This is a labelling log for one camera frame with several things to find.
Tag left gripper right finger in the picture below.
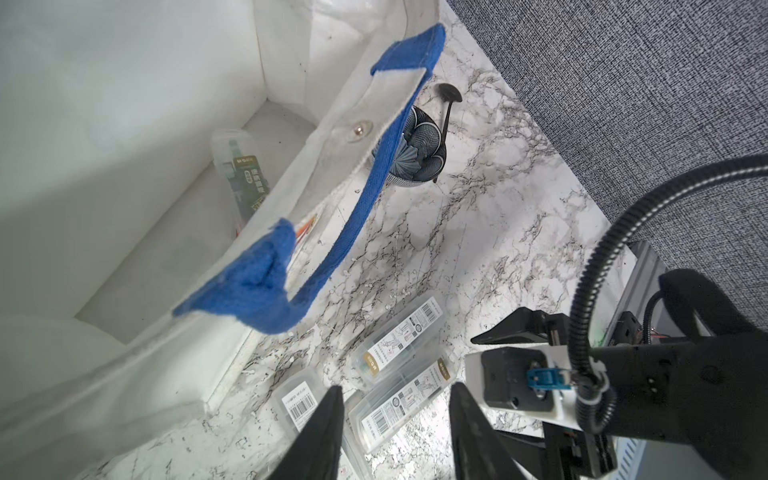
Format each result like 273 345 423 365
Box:
449 382 525 479

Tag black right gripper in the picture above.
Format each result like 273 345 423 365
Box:
470 307 618 479

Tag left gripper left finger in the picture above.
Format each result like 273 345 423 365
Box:
269 385 344 479

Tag compass case white label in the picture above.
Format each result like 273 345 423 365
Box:
349 350 454 454
350 291 447 389
269 367 373 480

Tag compass case white label top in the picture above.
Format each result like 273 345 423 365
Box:
350 291 447 389

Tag green label compass case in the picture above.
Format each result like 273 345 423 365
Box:
210 129 271 230

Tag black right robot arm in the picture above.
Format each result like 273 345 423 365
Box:
451 269 767 479

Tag upright compass case white label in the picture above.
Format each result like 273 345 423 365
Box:
269 367 373 480

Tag white Doraemon canvas bag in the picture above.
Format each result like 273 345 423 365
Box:
1 1 444 479

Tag blue patterned ceramic bowl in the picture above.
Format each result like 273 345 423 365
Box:
386 106 447 188

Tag black spoon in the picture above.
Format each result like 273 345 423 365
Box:
433 83 463 183

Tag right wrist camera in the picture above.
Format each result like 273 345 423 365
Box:
464 344 579 429

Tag black corrugated cable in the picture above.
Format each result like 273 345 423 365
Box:
567 153 768 436

